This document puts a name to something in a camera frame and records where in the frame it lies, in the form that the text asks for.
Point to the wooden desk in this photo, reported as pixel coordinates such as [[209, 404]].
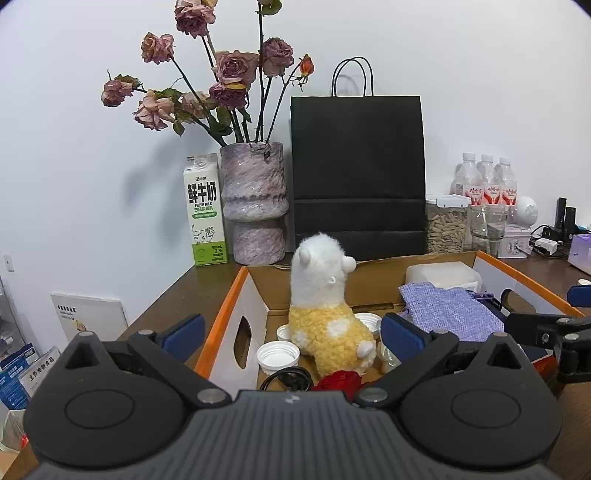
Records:
[[184, 295]]

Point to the black upright device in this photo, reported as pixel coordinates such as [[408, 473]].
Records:
[[571, 219], [561, 212]]

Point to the red cardboard box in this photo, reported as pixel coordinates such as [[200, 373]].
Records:
[[364, 281]]

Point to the blue printed box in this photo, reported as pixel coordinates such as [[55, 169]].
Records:
[[23, 374]]

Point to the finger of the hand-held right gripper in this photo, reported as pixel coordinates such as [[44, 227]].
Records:
[[580, 295], [572, 346]]

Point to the purple knitted pouch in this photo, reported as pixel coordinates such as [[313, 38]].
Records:
[[448, 309]]

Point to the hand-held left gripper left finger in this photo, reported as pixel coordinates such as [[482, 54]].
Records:
[[184, 337]]

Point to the white round speaker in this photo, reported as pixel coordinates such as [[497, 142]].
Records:
[[526, 211]]

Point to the white wall outlet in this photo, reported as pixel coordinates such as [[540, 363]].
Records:
[[7, 263]]

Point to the dried pink roses bouquet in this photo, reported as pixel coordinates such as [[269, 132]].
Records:
[[231, 69]]

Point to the white charger plug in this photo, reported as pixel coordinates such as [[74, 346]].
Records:
[[545, 246]]

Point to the purple tissue pack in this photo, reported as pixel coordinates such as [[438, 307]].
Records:
[[581, 251]]

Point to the white and yellow alpaca plush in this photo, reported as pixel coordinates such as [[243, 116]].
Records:
[[323, 286]]

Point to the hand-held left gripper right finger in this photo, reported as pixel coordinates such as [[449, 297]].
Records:
[[401, 339]]

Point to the white printed board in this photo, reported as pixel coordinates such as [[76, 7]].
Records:
[[87, 316]]

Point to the clear container of seeds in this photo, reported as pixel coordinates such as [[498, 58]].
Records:
[[445, 228]]

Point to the purple mottled vase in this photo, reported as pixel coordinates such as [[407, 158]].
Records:
[[254, 203]]

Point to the iridescent plastic bag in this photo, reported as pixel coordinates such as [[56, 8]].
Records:
[[388, 359]]

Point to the red artificial rose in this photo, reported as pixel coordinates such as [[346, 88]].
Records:
[[337, 382]]

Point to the green and white milk carton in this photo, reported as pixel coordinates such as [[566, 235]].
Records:
[[205, 207]]

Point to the three water bottles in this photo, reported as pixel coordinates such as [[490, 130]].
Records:
[[487, 230]]

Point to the translucent plastic container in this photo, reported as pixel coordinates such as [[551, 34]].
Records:
[[443, 274]]

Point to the black paper bag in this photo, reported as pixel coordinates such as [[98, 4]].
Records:
[[355, 175]]

